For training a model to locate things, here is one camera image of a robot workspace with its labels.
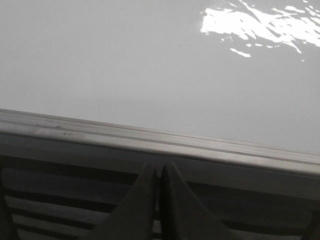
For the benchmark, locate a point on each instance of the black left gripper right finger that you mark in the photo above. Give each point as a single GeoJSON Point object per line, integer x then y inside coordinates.
{"type": "Point", "coordinates": [182, 215]}

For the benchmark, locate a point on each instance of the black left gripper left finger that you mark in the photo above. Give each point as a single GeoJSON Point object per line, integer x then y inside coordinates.
{"type": "Point", "coordinates": [133, 218]}

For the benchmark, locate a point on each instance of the dark slatted chair back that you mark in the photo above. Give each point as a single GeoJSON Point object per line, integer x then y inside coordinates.
{"type": "Point", "coordinates": [53, 201]}

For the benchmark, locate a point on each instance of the white whiteboard with aluminium frame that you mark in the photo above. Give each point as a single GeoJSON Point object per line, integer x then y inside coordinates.
{"type": "Point", "coordinates": [229, 90]}

